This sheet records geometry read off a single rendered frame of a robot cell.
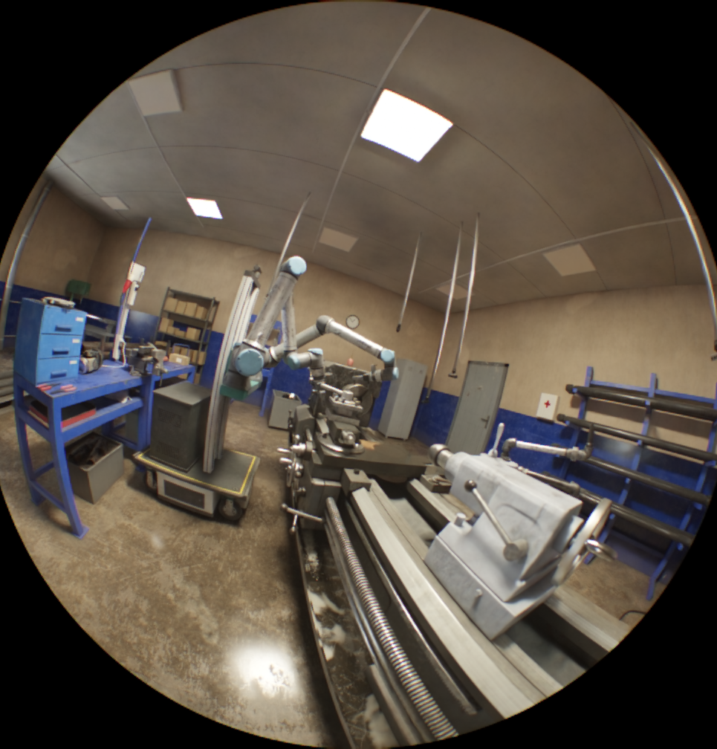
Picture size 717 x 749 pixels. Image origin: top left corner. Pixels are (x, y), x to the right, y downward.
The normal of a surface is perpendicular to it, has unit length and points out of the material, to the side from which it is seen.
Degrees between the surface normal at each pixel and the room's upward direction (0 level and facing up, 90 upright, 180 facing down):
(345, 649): 0
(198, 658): 0
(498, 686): 36
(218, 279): 90
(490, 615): 90
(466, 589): 90
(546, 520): 82
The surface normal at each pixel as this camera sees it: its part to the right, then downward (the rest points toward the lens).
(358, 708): 0.26, -0.96
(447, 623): -0.33, -0.93
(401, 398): 0.29, 0.10
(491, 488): -0.90, -0.32
